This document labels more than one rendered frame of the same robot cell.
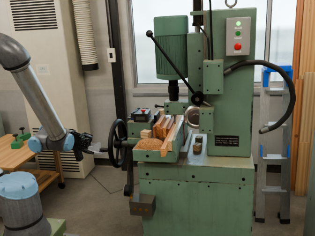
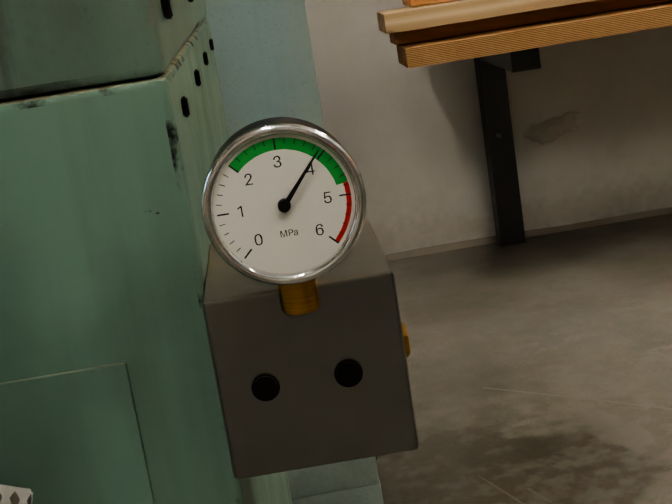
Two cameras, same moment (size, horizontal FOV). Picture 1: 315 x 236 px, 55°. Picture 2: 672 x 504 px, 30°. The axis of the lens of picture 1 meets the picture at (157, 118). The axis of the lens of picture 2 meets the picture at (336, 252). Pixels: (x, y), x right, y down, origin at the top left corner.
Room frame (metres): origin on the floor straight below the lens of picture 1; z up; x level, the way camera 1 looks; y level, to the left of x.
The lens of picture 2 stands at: (1.50, 0.64, 0.75)
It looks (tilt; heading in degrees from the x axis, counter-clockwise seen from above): 14 degrees down; 255
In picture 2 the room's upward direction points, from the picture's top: 9 degrees counter-clockwise
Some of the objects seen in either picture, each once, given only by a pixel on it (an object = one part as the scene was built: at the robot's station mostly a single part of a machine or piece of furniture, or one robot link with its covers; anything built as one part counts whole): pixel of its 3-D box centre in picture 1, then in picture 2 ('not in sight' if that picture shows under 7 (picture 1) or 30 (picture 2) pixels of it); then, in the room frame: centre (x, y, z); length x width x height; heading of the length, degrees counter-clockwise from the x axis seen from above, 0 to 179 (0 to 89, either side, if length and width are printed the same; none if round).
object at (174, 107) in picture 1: (177, 108); not in sight; (1.59, -0.11, 1.03); 0.14 x 0.07 x 0.09; 77
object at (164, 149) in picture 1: (172, 132); not in sight; (1.52, -0.08, 0.92); 0.54 x 0.02 x 0.04; 167
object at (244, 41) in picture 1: (237, 36); not in sight; (1.39, -0.37, 1.40); 0.10 x 0.06 x 0.16; 77
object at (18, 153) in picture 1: (14, 170); not in sight; (2.40, 1.26, 0.32); 0.66 x 0.57 x 0.64; 166
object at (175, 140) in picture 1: (182, 124); not in sight; (1.60, -0.14, 0.93); 0.60 x 0.02 x 0.06; 167
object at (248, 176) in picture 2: (128, 192); (286, 219); (1.39, 0.17, 0.65); 0.06 x 0.04 x 0.08; 167
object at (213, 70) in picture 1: (213, 76); not in sight; (1.40, -0.27, 1.23); 0.09 x 0.08 x 0.15; 77
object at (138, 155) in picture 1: (157, 133); not in sight; (1.64, 0.01, 0.87); 0.61 x 0.30 x 0.06; 167
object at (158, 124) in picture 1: (161, 125); not in sight; (1.60, -0.02, 0.94); 0.16 x 0.02 x 0.07; 167
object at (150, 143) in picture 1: (150, 142); not in sight; (1.39, 0.04, 0.92); 0.14 x 0.09 x 0.04; 77
